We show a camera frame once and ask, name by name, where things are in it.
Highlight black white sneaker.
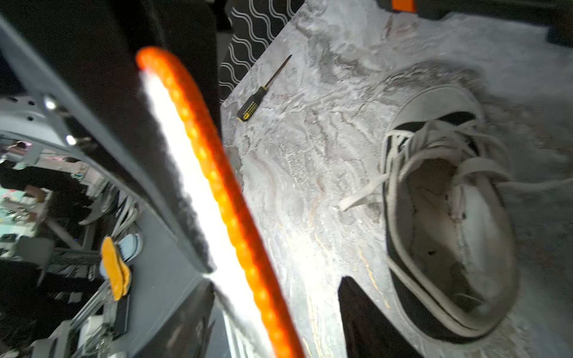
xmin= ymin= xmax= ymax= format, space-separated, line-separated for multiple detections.
xmin=338 ymin=85 xmax=559 ymax=345

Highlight yellow black screwdriver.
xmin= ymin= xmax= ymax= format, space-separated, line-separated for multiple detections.
xmin=237 ymin=55 xmax=292 ymax=122

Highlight black plastic tool case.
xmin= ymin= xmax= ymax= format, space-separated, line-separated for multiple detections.
xmin=376 ymin=0 xmax=572 ymax=48

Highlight white insole orange edge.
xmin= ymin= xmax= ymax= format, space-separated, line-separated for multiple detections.
xmin=136 ymin=47 xmax=304 ymax=357

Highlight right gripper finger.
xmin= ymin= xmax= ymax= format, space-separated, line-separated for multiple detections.
xmin=338 ymin=276 xmax=421 ymax=358

